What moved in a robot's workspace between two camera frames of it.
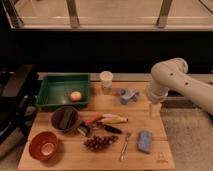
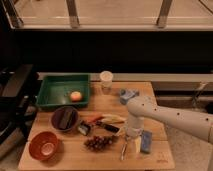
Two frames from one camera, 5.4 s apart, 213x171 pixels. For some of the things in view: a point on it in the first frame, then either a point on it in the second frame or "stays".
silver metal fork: x=122 y=156 stays
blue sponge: x=145 y=141 stays
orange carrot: x=92 y=119 stays
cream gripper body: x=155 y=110 to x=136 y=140
